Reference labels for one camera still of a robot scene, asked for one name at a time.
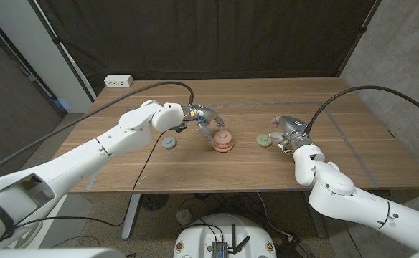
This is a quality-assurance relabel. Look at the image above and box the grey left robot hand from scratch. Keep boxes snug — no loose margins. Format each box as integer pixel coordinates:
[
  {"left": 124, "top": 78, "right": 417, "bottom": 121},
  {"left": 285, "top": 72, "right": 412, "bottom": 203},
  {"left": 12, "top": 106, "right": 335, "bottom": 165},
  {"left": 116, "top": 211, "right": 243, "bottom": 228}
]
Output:
[{"left": 179, "top": 103, "right": 226, "bottom": 144}]

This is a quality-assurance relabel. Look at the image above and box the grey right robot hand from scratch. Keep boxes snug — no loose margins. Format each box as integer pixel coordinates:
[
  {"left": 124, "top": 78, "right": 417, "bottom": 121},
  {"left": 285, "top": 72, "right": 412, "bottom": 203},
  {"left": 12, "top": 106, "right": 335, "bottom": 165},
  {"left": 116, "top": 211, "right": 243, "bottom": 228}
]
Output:
[{"left": 269, "top": 115, "right": 315, "bottom": 151}]

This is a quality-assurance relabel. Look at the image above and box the green disk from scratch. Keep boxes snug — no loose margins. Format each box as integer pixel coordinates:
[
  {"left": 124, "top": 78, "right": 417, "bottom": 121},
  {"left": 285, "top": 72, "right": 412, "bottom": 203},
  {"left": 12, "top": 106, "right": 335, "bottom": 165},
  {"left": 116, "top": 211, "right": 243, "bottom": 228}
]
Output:
[{"left": 256, "top": 133, "right": 273, "bottom": 148}]

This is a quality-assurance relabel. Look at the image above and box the dusty pink disk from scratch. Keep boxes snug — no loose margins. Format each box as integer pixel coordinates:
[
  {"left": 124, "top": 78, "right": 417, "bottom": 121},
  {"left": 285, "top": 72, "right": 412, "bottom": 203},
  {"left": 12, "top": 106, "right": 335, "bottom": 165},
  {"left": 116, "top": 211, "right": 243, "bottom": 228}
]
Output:
[{"left": 212, "top": 129, "right": 234, "bottom": 146}]

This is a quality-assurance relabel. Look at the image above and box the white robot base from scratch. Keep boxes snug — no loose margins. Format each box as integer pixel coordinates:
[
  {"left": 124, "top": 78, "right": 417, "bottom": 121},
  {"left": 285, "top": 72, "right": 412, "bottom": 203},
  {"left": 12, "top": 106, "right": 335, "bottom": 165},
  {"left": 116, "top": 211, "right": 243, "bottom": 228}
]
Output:
[{"left": 172, "top": 213, "right": 278, "bottom": 258}]

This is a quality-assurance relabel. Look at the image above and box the small dark grey disk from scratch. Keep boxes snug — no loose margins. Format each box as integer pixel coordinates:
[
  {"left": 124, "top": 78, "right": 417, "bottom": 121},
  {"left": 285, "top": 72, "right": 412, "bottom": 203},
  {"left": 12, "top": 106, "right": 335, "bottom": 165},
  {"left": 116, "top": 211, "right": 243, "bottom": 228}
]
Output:
[{"left": 161, "top": 137, "right": 178, "bottom": 151}]

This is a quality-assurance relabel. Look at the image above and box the black backdrop curtain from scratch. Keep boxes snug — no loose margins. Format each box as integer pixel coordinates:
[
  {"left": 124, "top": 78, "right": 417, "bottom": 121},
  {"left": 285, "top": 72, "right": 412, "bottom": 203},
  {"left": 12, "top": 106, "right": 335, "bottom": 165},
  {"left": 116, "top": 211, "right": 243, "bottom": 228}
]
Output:
[{"left": 28, "top": 0, "right": 381, "bottom": 96}]

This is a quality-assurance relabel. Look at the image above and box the white power strip box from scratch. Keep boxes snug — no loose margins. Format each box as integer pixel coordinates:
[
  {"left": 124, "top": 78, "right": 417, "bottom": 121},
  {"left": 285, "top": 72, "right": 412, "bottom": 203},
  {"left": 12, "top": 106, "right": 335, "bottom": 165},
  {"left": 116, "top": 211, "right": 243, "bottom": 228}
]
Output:
[{"left": 103, "top": 74, "right": 134, "bottom": 88}]

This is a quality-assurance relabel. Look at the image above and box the round black floor fan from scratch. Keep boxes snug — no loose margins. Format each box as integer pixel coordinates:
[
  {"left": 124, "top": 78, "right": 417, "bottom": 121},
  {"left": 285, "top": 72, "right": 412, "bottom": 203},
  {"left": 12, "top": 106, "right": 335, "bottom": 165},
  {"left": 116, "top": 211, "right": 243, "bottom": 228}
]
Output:
[{"left": 140, "top": 193, "right": 169, "bottom": 211}]

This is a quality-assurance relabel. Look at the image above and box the metal table leg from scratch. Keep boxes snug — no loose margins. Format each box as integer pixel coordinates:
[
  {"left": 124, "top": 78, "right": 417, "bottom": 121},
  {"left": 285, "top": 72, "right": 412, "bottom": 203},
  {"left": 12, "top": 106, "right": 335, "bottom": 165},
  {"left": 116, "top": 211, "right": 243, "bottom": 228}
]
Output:
[
  {"left": 304, "top": 207, "right": 328, "bottom": 239},
  {"left": 121, "top": 193, "right": 142, "bottom": 240}
]

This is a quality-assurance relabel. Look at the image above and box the round grey floor object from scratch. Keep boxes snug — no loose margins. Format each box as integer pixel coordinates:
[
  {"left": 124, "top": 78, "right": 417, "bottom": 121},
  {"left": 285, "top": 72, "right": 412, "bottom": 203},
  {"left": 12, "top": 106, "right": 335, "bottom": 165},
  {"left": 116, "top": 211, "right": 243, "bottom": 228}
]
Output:
[{"left": 176, "top": 209, "right": 193, "bottom": 226}]

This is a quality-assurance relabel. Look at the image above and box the black backdrop stand pole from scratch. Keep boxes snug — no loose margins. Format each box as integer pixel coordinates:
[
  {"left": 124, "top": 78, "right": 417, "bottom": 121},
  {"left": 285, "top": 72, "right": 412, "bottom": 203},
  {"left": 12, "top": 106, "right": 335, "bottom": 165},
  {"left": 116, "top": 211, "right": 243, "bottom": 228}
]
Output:
[
  {"left": 336, "top": 0, "right": 382, "bottom": 78},
  {"left": 28, "top": 0, "right": 95, "bottom": 103}
]

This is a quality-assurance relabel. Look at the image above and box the black floor power strip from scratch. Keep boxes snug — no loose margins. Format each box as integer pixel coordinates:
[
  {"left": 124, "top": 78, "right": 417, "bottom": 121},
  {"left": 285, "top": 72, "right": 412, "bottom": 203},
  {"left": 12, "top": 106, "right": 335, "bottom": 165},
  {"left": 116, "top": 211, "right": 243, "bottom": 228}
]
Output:
[{"left": 276, "top": 236, "right": 313, "bottom": 258}]

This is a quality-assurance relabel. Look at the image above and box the grey box with black antennas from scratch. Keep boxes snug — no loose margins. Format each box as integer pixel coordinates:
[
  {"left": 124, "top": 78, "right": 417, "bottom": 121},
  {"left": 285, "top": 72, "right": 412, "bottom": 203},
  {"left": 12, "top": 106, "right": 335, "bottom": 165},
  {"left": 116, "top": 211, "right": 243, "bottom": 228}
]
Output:
[{"left": 209, "top": 224, "right": 252, "bottom": 258}]

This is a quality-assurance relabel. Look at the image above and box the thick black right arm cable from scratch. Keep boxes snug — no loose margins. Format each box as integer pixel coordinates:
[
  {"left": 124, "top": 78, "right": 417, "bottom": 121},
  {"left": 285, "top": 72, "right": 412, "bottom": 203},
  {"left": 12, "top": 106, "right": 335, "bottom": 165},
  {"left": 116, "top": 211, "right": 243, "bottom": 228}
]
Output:
[{"left": 304, "top": 85, "right": 419, "bottom": 134}]

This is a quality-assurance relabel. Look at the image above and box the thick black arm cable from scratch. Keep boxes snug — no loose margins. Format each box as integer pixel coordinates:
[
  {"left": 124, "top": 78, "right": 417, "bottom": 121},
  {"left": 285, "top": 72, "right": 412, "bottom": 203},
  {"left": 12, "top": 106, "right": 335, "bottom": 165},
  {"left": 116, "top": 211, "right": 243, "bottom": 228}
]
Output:
[
  {"left": 0, "top": 80, "right": 195, "bottom": 182},
  {"left": 304, "top": 85, "right": 419, "bottom": 134}
]

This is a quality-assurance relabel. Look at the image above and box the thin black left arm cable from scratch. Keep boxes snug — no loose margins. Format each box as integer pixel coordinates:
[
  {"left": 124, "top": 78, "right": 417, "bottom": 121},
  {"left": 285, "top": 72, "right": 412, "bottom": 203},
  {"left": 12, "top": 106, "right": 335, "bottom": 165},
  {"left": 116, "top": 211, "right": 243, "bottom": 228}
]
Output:
[{"left": 14, "top": 130, "right": 167, "bottom": 229}]

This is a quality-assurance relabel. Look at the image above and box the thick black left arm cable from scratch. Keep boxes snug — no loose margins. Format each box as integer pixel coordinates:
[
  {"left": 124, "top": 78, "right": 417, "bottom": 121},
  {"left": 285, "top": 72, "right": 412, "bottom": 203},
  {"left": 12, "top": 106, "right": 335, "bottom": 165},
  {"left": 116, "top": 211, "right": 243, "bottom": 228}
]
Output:
[{"left": 0, "top": 80, "right": 195, "bottom": 182}]

